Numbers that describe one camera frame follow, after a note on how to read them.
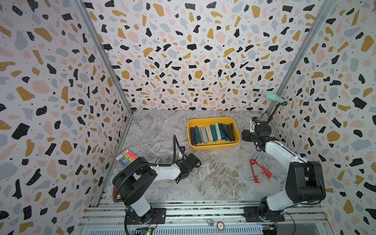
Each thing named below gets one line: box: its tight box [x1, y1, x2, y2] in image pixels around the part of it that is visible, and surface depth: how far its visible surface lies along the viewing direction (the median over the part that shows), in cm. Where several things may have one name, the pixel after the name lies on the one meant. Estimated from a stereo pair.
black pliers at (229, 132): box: [217, 122, 235, 142], surface depth 106 cm
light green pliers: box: [214, 122, 222, 141], surface depth 108 cm
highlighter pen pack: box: [115, 148, 139, 166], surface depth 96 cm
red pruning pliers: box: [249, 159, 273, 184], surface depth 91 cm
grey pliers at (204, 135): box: [200, 126, 209, 144], surface depth 106 cm
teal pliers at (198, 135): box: [194, 125, 203, 144], surface depth 106 cm
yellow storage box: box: [187, 116, 241, 151], surface depth 106 cm
